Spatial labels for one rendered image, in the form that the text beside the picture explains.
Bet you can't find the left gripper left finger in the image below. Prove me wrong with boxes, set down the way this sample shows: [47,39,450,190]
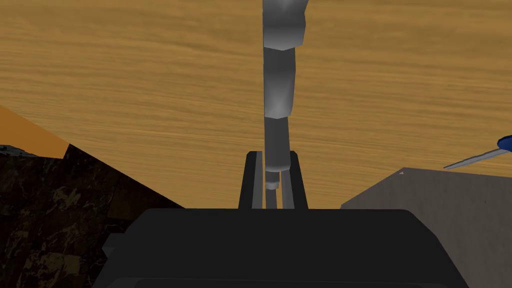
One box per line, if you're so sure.
[238,150,266,210]

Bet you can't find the grey metal utensil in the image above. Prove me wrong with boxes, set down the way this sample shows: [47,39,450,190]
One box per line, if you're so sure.
[261,0,309,210]

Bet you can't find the blue-handled knife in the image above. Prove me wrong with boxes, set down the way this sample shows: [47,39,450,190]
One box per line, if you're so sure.
[442,135,512,171]

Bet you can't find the brown wooden table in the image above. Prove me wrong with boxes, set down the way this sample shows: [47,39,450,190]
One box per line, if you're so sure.
[0,0,512,210]

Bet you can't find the grey box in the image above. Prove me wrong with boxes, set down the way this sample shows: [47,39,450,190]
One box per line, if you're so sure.
[339,166,512,288]

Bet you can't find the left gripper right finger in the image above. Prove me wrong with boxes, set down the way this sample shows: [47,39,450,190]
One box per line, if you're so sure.
[281,150,309,210]

